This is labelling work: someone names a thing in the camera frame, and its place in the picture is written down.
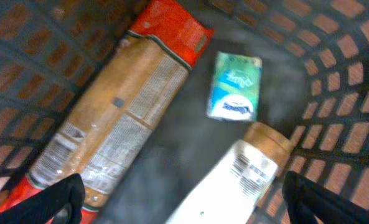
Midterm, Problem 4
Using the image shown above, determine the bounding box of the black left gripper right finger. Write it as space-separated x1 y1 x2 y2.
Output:
282 171 369 224

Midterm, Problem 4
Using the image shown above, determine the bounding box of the white tube with gold cap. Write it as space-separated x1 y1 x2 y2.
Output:
167 122 294 224

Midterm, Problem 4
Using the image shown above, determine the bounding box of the green tissue packet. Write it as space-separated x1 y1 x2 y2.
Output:
206 52 262 122

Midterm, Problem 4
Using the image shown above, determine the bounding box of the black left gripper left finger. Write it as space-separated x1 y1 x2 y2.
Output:
0 174 85 224

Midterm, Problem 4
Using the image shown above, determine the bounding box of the orange spaghetti packet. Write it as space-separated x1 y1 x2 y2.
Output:
0 0 214 223

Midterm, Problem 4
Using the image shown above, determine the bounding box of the dark grey plastic basket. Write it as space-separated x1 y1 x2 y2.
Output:
0 0 369 223

